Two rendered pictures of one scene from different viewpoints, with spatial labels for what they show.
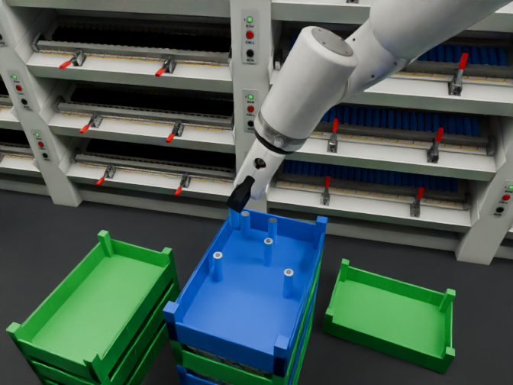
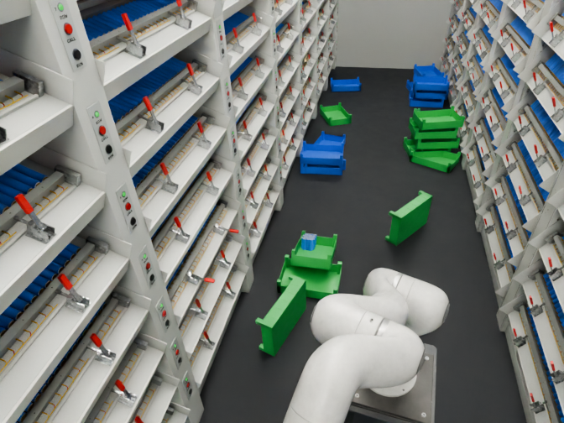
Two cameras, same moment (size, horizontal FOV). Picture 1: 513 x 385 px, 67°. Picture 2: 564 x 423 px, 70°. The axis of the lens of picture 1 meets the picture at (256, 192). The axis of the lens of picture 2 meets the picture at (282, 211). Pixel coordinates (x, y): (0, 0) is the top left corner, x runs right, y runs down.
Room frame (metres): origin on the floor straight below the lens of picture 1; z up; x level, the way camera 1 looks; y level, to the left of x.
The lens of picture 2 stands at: (0.43, 0.06, 1.56)
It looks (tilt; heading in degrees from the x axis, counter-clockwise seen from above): 37 degrees down; 273
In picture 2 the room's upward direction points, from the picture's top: 3 degrees counter-clockwise
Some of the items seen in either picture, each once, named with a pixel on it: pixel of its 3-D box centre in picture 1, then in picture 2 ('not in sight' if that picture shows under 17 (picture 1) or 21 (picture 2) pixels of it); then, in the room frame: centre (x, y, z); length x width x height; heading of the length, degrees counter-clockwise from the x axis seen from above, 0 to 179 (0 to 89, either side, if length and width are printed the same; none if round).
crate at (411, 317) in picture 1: (388, 311); not in sight; (0.62, -0.35, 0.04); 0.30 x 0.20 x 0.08; 68
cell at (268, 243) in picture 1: (268, 252); not in sight; (0.53, -0.02, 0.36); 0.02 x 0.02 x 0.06
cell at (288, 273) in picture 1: (288, 283); not in sight; (0.45, -0.06, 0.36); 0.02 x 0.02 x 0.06
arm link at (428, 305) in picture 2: not in sight; (410, 314); (0.11, -0.69, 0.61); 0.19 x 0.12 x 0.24; 150
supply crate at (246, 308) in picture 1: (255, 273); not in sight; (0.47, 0.00, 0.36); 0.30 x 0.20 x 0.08; 161
